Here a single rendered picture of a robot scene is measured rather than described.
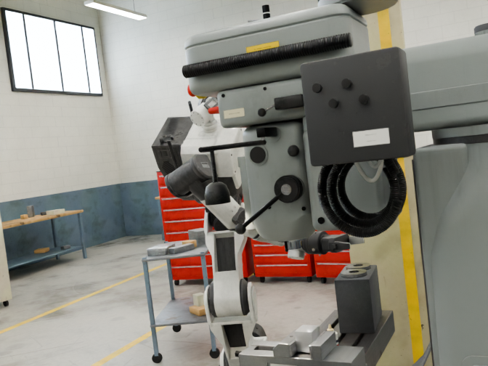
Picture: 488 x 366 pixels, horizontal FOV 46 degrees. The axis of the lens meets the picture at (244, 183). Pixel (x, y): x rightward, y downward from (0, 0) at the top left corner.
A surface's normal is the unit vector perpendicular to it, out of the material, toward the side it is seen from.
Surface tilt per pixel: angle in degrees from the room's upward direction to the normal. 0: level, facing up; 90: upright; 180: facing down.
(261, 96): 90
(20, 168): 90
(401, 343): 90
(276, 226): 118
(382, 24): 90
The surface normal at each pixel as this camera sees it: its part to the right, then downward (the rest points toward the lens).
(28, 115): 0.90, -0.08
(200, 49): -0.42, 0.10
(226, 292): -0.17, -0.43
